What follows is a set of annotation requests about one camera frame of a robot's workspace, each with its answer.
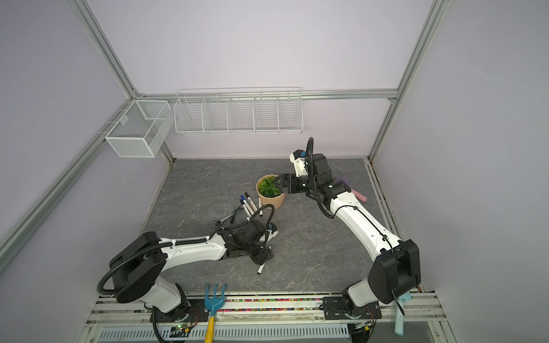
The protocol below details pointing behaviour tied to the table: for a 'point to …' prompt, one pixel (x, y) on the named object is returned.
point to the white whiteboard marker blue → (249, 207)
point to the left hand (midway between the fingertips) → (266, 253)
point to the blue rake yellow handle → (214, 304)
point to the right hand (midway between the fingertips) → (282, 182)
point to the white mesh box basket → (141, 128)
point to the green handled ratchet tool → (218, 222)
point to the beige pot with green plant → (269, 192)
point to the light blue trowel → (399, 325)
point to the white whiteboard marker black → (251, 201)
